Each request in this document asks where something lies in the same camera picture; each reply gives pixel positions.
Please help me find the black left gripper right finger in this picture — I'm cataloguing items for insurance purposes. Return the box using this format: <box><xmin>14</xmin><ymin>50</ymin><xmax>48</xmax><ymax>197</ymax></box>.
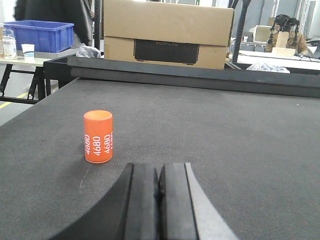
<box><xmin>159</xmin><ymin>162</ymin><xmax>238</xmax><ymax>240</ymax></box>

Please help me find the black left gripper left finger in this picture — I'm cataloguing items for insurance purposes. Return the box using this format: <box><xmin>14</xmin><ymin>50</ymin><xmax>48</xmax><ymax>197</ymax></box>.
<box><xmin>53</xmin><ymin>163</ymin><xmax>160</xmax><ymax>240</ymax></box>

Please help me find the orange cylindrical capacitor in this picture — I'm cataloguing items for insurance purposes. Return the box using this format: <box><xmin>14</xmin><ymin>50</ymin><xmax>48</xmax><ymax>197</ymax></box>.
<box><xmin>83</xmin><ymin>110</ymin><xmax>113</xmax><ymax>164</ymax></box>

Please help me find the folding side table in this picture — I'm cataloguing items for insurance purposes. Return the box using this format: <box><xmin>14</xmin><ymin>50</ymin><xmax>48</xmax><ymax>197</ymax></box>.
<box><xmin>0</xmin><ymin>46</ymin><xmax>78</xmax><ymax>105</ymax></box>

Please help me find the crumpled plastic bag right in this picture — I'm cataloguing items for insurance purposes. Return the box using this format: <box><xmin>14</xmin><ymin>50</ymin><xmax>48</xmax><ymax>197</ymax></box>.
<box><xmin>246</xmin><ymin>62</ymin><xmax>290</xmax><ymax>74</ymax></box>

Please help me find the crumpled plastic bag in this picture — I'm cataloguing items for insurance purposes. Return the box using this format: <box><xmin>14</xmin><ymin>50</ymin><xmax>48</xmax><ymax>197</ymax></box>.
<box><xmin>246</xmin><ymin>62</ymin><xmax>290</xmax><ymax>74</ymax></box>
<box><xmin>76</xmin><ymin>43</ymin><xmax>103</xmax><ymax>58</ymax></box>

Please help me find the crumpled plastic bag left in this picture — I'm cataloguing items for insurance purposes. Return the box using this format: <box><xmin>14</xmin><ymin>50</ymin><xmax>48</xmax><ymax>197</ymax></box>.
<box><xmin>76</xmin><ymin>43</ymin><xmax>103</xmax><ymax>58</ymax></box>

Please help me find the white background table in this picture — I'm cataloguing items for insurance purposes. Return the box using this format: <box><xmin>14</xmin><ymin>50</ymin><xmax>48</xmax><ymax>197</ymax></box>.
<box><xmin>237</xmin><ymin>50</ymin><xmax>320</xmax><ymax>71</ymax></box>

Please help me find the large cardboard box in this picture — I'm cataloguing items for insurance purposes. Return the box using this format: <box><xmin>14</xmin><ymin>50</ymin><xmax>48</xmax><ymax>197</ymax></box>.
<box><xmin>103</xmin><ymin>0</ymin><xmax>234</xmax><ymax>70</ymax></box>

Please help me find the white paper cup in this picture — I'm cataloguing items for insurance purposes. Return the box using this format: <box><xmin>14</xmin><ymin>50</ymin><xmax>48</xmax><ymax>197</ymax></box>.
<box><xmin>21</xmin><ymin>43</ymin><xmax>35</xmax><ymax>62</ymax></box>

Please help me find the blue plastic crate on table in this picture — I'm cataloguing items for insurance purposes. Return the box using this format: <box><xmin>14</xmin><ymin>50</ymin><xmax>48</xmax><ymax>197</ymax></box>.
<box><xmin>4</xmin><ymin>20</ymin><xmax>74</xmax><ymax>53</ymax></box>

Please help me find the person in black clothing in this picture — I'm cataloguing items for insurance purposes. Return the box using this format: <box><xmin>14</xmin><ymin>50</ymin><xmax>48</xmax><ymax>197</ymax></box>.
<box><xmin>14</xmin><ymin>0</ymin><xmax>94</xmax><ymax>46</ymax></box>

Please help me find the clear plastic bottle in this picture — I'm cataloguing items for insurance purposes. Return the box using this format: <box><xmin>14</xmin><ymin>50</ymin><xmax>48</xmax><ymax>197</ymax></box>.
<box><xmin>2</xmin><ymin>27</ymin><xmax>17</xmax><ymax>60</ymax></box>

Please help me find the seated person in brown jacket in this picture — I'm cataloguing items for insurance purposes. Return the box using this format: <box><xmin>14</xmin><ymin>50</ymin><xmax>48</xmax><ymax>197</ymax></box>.
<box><xmin>265</xmin><ymin>14</ymin><xmax>309</xmax><ymax>55</ymax></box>

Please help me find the black tray rail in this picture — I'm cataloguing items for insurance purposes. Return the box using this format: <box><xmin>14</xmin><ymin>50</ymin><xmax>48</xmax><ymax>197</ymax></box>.
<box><xmin>43</xmin><ymin>55</ymin><xmax>320</xmax><ymax>98</ymax></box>

